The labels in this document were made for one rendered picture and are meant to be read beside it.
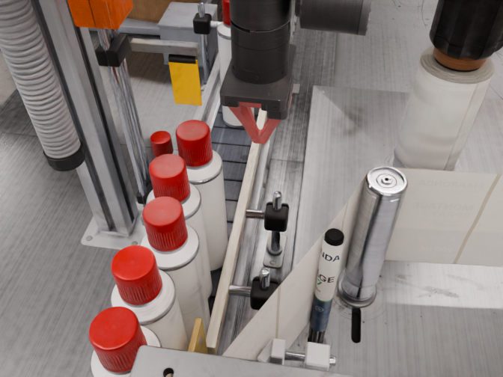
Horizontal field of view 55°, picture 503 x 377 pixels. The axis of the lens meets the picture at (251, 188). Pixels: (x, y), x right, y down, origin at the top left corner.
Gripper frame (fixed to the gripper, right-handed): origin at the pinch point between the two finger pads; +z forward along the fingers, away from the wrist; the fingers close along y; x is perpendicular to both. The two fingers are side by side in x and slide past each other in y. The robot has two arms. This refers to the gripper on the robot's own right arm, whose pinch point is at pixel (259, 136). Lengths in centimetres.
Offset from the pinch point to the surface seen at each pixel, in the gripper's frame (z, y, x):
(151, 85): 18.9, 33.5, 26.5
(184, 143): -6.4, -9.5, 5.7
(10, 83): 103, 139, 146
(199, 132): -6.9, -8.1, 4.5
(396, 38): 19, 59, -21
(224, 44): -1.0, 17.5, 7.6
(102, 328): -7.0, -28.7, 6.1
